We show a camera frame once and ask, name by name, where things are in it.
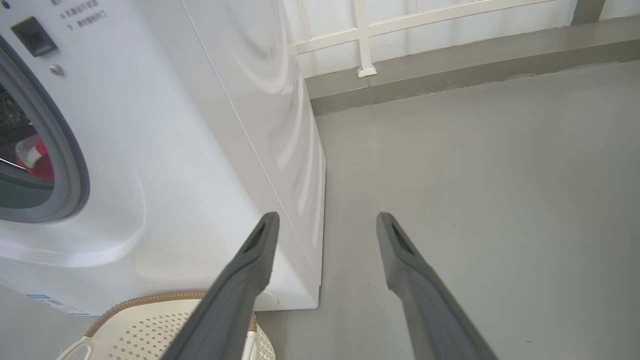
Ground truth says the red and white garment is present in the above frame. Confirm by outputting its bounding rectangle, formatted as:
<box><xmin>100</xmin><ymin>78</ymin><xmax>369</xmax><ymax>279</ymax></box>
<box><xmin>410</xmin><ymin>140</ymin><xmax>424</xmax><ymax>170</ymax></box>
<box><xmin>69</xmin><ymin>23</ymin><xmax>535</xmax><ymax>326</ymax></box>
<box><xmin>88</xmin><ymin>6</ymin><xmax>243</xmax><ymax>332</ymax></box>
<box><xmin>15</xmin><ymin>135</ymin><xmax>55</xmax><ymax>182</ymax></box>

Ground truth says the cream laundry basket brown rim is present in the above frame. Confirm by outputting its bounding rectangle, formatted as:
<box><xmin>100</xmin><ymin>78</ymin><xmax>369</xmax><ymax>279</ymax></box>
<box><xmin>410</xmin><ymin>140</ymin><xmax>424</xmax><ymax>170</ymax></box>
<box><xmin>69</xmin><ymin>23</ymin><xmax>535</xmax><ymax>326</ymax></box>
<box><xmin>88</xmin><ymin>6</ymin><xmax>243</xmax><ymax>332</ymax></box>
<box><xmin>56</xmin><ymin>290</ymin><xmax>277</xmax><ymax>360</ymax></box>

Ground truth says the white metal railing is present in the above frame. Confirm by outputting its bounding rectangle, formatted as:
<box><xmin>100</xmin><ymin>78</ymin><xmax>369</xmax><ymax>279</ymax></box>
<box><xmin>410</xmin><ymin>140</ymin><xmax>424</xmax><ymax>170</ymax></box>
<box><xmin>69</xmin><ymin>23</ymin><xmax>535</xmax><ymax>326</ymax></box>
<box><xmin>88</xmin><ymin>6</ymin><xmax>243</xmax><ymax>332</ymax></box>
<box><xmin>285</xmin><ymin>0</ymin><xmax>576</xmax><ymax>78</ymax></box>

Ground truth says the steel washing machine drum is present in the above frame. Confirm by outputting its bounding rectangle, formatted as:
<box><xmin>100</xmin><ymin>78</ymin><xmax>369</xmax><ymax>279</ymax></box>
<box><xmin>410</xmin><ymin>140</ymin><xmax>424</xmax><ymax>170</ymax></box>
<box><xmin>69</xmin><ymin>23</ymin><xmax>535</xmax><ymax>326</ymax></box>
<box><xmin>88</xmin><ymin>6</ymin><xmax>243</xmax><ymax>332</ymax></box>
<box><xmin>0</xmin><ymin>85</ymin><xmax>55</xmax><ymax>208</ymax></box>

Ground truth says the white front-load washing machine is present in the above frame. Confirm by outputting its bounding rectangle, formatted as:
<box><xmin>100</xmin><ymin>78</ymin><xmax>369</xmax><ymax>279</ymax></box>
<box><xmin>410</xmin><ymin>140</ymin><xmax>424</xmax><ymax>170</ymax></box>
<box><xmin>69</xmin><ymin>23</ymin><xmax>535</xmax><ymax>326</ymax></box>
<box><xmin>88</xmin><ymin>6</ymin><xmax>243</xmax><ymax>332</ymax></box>
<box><xmin>0</xmin><ymin>0</ymin><xmax>327</xmax><ymax>317</ymax></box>

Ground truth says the grey rubber door gasket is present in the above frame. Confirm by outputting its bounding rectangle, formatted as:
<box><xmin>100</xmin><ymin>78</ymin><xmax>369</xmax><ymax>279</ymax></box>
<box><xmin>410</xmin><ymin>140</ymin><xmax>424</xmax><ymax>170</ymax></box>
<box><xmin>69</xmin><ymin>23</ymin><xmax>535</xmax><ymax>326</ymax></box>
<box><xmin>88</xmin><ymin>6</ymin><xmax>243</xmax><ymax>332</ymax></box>
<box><xmin>0</xmin><ymin>35</ymin><xmax>91</xmax><ymax>224</ymax></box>

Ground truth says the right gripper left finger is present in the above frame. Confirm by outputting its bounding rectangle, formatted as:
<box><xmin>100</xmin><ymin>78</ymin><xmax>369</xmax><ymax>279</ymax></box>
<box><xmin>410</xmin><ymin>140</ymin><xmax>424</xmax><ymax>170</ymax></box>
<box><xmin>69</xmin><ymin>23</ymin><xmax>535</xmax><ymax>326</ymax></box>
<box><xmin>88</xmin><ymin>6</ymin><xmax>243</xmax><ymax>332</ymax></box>
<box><xmin>160</xmin><ymin>211</ymin><xmax>281</xmax><ymax>360</ymax></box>

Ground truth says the round white filter cover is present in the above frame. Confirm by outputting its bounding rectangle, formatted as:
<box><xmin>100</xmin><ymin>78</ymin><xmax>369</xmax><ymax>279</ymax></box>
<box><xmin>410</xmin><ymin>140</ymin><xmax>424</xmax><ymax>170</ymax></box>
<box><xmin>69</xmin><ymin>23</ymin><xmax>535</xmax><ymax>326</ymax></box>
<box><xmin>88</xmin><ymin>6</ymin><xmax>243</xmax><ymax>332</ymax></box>
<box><xmin>252</xmin><ymin>290</ymin><xmax>281</xmax><ymax>312</ymax></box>

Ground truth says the blue energy label sticker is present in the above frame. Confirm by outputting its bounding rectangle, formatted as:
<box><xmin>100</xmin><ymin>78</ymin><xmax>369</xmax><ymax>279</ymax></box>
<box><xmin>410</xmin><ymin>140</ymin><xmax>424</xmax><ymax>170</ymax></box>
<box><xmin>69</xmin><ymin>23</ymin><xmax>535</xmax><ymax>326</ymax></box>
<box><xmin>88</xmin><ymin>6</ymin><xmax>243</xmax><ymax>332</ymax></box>
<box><xmin>26</xmin><ymin>294</ymin><xmax>91</xmax><ymax>317</ymax></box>

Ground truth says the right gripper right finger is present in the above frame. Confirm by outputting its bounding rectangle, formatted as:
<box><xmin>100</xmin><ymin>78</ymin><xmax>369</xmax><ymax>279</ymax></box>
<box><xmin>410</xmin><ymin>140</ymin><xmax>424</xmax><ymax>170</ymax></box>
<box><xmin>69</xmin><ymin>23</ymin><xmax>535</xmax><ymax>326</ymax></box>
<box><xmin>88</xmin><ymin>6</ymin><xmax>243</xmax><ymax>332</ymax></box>
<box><xmin>376</xmin><ymin>212</ymin><xmax>501</xmax><ymax>360</ymax></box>

